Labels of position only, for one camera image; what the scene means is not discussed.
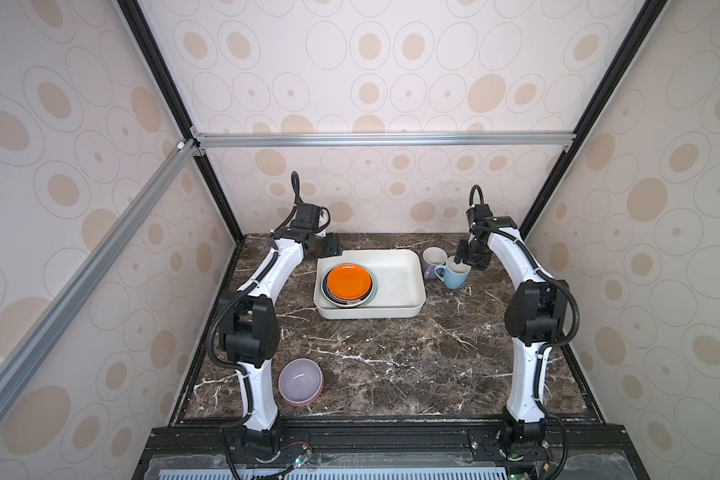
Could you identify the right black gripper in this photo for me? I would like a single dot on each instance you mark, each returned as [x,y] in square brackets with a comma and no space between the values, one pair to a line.
[462,254]

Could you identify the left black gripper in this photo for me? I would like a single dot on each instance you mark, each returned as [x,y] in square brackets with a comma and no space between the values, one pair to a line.
[334,246]

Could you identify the light blue ceramic mug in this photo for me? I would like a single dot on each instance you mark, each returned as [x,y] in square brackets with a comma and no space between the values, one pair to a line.
[453,274]

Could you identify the white plate dark green rim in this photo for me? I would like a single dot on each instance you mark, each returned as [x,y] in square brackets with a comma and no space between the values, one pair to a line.
[355,304]

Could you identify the white plastic bin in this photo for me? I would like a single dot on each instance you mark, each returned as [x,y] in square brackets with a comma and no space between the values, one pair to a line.
[398,291]

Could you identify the black plate orange rim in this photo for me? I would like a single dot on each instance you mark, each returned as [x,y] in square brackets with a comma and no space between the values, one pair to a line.
[348,282]

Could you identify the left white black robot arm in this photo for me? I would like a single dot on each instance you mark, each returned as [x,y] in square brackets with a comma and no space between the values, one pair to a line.
[244,334]

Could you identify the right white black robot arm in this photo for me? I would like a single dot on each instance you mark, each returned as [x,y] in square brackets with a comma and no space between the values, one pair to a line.
[541,315]

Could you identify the purple ceramic mug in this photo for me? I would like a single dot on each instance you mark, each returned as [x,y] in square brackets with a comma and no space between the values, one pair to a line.
[431,258]

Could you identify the purple bowl red rim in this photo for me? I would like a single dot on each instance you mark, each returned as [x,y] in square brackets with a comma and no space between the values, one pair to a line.
[301,382]

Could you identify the horizontal aluminium frame bar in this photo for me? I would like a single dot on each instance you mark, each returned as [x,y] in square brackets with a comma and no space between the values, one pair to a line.
[203,141]

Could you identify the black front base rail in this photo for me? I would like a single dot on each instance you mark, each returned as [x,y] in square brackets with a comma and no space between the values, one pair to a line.
[391,450]

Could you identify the left slanted aluminium frame bar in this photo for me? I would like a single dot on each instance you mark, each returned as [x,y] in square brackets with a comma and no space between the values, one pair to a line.
[26,358]

